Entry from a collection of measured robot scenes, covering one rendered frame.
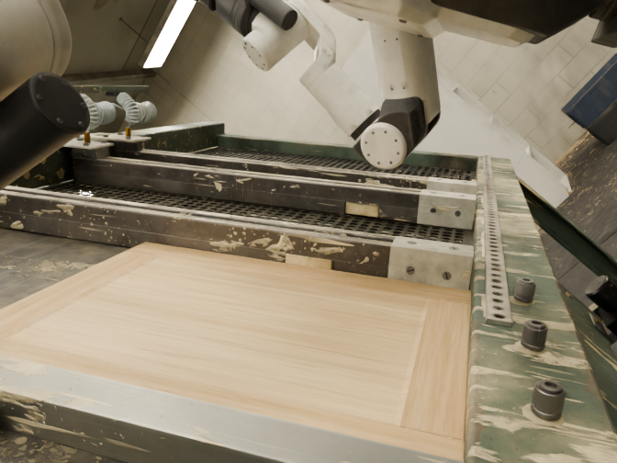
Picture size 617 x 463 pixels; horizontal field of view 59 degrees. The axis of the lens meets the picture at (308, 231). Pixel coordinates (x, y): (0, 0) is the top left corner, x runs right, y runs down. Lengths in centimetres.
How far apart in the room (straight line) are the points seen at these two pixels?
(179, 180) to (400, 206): 58
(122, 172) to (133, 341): 94
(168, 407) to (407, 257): 48
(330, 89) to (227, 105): 594
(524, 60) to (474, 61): 47
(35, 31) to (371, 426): 40
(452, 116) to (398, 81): 379
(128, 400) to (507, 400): 33
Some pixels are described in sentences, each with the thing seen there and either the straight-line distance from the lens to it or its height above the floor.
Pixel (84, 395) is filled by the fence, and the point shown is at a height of 117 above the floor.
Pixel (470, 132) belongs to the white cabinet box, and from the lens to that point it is 465.
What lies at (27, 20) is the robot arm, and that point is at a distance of 33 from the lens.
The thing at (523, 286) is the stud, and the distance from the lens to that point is 76.
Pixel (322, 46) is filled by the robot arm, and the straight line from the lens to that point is 95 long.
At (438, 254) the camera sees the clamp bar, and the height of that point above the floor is 96.
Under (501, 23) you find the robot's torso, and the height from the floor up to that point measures 111.
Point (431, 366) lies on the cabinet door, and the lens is 64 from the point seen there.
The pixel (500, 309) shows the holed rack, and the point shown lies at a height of 89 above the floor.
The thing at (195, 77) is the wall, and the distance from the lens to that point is 703.
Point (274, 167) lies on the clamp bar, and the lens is 156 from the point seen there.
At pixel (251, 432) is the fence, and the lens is 47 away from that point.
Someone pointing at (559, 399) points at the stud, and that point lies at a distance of 52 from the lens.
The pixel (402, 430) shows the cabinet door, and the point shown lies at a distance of 53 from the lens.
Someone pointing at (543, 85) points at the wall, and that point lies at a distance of 600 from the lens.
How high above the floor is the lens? 109
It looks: 3 degrees up
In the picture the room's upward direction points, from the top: 49 degrees counter-clockwise
